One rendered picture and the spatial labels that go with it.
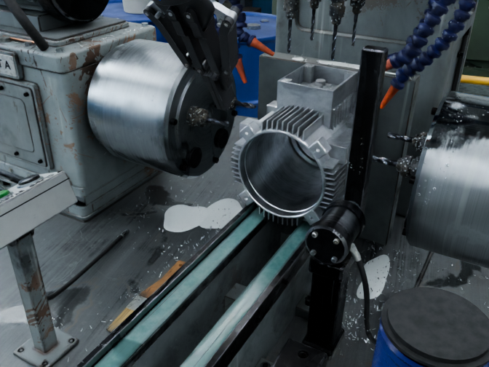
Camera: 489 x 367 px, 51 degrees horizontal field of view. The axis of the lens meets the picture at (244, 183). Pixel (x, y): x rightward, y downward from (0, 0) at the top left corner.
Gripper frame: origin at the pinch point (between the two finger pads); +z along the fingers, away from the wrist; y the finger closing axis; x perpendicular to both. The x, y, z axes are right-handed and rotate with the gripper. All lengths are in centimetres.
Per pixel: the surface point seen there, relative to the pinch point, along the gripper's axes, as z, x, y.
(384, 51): -3.3, -7.6, -21.0
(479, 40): 285, -324, 3
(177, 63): 9.2, -10.2, 17.2
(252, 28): 103, -117, 78
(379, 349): -19.6, 31.4, -33.5
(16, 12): -3.0, -4.9, 43.5
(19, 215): -1.3, 27.7, 15.2
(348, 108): 20.4, -16.5, -11.2
